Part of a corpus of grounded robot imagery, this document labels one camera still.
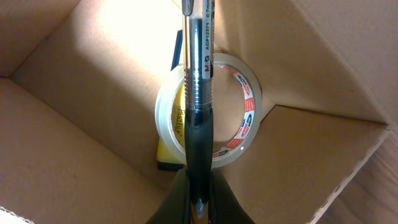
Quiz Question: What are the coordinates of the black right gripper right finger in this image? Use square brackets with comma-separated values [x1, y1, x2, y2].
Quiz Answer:
[209, 169, 255, 224]

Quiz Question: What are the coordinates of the clear tape roll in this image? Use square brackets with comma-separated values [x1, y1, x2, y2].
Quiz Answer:
[154, 52, 263, 169]

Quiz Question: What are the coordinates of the yellow highlighter with dark cap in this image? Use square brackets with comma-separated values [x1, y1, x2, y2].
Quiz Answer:
[155, 30, 186, 171]

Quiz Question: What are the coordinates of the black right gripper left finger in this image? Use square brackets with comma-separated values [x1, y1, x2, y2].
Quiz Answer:
[146, 169, 190, 224]

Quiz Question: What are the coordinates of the black gel pen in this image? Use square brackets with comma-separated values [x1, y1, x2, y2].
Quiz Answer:
[182, 0, 215, 223]

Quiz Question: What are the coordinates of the open cardboard box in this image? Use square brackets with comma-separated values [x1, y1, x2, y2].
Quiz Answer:
[1, 0, 397, 223]

